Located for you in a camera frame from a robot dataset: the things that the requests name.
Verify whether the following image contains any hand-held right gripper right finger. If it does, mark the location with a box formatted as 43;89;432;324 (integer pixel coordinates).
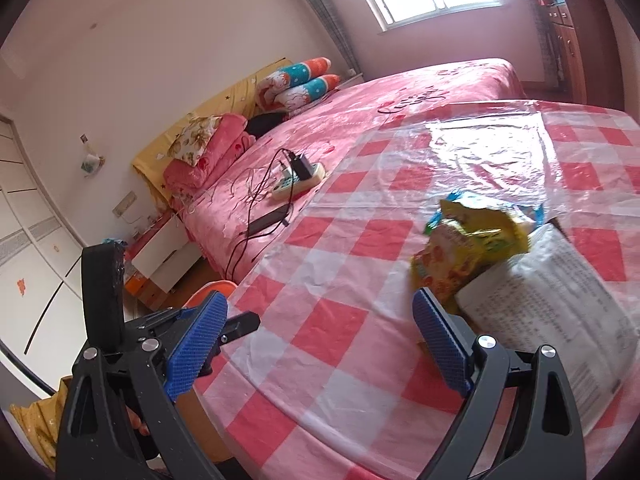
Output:
412;288;586;480

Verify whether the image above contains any red checked plastic tablecloth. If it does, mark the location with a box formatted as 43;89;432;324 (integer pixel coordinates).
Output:
192;100;640;480

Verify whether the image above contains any grey printed paper bag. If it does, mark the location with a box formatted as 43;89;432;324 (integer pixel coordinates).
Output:
455;222;635;436

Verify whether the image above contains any black charger plug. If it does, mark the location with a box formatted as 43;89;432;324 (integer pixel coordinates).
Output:
280;149;313;181

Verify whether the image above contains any brown wooden cabinet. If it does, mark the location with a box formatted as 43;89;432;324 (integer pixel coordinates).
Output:
537;0;626;108

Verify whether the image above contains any floral pillow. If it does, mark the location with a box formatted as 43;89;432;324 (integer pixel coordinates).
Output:
167;115;222;166

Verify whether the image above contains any orange stool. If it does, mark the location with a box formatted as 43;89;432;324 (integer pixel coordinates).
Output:
185;280;238;308

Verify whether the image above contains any pink folded blanket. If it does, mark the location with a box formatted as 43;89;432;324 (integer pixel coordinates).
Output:
162;113;258;206

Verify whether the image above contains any orange box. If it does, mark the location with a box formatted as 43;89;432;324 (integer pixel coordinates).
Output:
124;272;151;301

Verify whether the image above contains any person's left hand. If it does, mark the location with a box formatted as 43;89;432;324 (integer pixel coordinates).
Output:
125;406;151;437

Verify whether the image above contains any cartoon print bolster pillow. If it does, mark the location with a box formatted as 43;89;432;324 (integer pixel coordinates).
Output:
275;74;343;117
256;56;333;111

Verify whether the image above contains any yellow patterned cloth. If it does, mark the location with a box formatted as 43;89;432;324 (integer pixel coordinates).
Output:
10;377;71;471

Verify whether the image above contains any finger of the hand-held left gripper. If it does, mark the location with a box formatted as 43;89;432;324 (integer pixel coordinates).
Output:
125;307;261;347
195;346;215;377

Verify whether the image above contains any white nightstand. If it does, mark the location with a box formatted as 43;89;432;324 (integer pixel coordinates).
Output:
125;210;201;293

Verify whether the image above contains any hanging wall bag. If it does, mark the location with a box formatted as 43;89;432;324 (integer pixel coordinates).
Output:
80;142;107;177

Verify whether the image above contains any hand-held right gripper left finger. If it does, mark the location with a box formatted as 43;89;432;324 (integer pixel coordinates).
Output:
55;291;229;480

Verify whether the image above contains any black cloth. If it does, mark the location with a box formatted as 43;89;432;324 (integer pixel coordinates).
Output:
246;111;287;138

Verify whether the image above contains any wall socket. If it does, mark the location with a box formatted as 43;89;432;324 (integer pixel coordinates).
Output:
112;191;138;217

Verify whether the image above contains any yellow snack bag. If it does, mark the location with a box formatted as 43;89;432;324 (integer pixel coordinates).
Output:
410;189;546;313

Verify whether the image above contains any white wardrobe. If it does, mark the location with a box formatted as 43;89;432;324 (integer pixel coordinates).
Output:
0;115;88;391

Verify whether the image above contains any pink printed bed sheet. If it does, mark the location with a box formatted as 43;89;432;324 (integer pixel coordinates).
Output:
177;57;528;283

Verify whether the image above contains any white power strip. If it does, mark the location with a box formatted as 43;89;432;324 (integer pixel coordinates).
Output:
270;162;327;201

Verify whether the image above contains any black cable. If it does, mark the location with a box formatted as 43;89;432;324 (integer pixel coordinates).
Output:
220;147;296;281

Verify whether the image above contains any black phone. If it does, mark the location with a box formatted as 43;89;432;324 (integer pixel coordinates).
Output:
248;204;293;236

